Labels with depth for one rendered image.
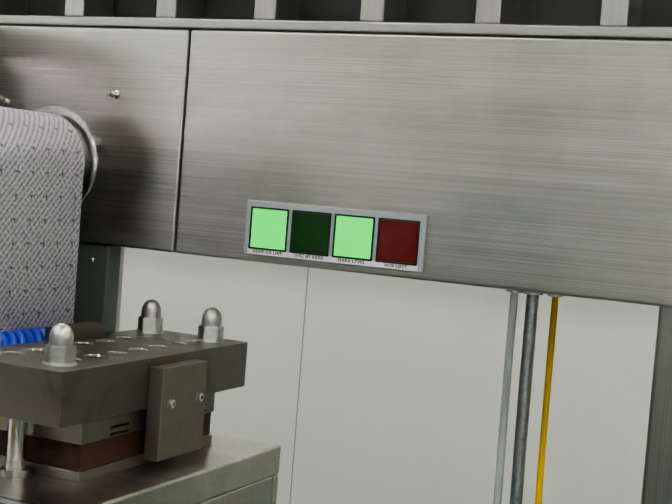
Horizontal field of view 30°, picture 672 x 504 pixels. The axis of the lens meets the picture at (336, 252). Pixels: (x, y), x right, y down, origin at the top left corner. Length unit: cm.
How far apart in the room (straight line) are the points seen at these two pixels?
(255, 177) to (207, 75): 15
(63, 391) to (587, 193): 63
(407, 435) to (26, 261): 264
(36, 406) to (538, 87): 67
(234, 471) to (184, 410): 11
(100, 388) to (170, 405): 11
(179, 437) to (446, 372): 256
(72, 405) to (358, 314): 281
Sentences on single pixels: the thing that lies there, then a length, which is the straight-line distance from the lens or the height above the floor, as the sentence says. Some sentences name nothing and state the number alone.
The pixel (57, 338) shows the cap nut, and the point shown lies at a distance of 139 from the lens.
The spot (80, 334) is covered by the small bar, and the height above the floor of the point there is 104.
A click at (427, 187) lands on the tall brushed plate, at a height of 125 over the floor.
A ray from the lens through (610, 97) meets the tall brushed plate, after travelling 148.
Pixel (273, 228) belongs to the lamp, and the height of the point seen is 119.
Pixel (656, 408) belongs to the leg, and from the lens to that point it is 164.
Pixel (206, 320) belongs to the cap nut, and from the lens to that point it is 165.
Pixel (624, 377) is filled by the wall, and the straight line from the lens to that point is 387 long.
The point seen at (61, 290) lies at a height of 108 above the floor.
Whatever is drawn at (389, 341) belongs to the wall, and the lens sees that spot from 409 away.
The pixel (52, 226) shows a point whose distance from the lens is 163.
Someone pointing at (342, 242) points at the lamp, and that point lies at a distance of 157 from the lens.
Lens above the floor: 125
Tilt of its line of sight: 3 degrees down
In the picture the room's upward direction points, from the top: 5 degrees clockwise
